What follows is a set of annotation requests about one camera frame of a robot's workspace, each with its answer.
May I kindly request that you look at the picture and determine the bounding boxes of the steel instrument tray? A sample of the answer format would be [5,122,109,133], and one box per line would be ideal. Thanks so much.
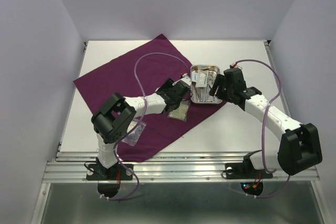
[190,65,222,104]

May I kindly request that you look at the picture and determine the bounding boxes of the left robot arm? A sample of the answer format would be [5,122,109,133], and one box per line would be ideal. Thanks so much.
[91,75,192,179]

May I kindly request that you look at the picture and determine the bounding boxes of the steel hemostat forceps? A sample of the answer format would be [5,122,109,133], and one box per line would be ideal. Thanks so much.
[195,87,207,102]

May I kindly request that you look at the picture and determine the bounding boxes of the aluminium front rail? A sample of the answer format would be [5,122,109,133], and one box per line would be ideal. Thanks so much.
[41,152,321,183]

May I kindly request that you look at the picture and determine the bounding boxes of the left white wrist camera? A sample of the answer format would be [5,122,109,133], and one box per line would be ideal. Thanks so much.
[180,73,192,86]

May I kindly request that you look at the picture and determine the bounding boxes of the green-white packet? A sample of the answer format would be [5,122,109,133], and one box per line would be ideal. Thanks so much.
[167,101,190,122]

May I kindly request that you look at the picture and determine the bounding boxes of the small white label packet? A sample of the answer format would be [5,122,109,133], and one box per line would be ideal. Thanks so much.
[191,71,198,83]

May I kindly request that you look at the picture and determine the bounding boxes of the white sterile pouch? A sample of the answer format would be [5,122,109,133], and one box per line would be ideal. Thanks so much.
[195,70,208,88]

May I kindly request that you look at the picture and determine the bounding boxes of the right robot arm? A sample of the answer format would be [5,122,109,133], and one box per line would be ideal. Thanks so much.
[209,68,322,177]

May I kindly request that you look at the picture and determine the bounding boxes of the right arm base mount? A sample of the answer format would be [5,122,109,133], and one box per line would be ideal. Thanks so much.
[221,150,273,198]

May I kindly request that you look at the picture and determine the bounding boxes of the purple cloth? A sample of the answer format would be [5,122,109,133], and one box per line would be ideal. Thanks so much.
[74,35,225,162]

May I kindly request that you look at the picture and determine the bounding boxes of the blue-white gauze packet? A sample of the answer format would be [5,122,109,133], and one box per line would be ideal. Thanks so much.
[122,119,146,147]

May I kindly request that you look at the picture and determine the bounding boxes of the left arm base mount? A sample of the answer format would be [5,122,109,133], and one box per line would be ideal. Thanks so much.
[84,158,137,201]

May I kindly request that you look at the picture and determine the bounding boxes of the small steel scissors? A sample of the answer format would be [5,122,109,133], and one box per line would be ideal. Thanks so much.
[207,75,214,86]

